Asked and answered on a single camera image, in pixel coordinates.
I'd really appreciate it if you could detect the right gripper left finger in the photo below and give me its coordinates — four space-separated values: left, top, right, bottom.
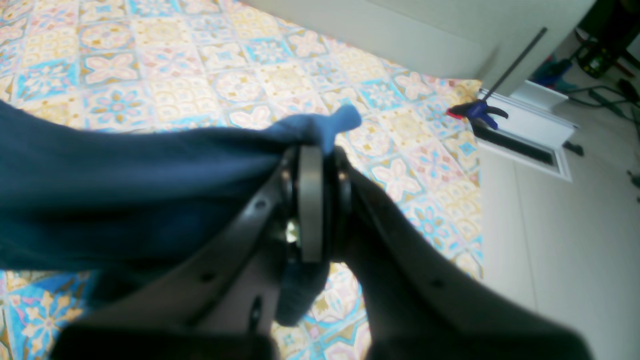
52 146 326 360

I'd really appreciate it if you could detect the blue orange clamp bottom left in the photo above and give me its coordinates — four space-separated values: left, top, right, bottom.
446 26 548 130

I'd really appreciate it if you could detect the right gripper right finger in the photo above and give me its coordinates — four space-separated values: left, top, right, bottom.
327 147 592 360

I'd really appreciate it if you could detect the white floor vent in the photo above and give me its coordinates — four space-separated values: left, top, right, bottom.
487 80 579 183

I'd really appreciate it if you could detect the patterned tile tablecloth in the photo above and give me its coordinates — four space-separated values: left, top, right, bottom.
0 0 484 360

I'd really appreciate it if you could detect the dark navy t-shirt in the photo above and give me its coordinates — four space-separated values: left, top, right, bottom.
0 100 363 327

